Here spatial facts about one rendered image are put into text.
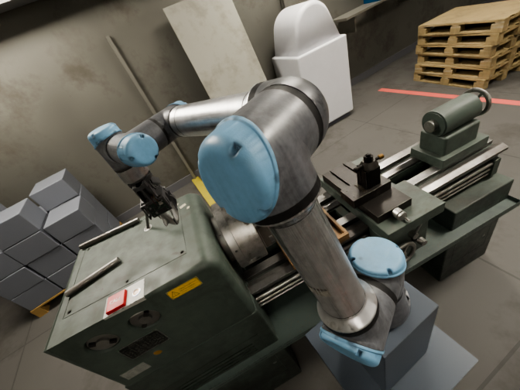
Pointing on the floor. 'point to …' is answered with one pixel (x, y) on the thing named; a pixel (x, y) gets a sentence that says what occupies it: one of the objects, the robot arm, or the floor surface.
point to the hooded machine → (314, 53)
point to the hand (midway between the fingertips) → (175, 220)
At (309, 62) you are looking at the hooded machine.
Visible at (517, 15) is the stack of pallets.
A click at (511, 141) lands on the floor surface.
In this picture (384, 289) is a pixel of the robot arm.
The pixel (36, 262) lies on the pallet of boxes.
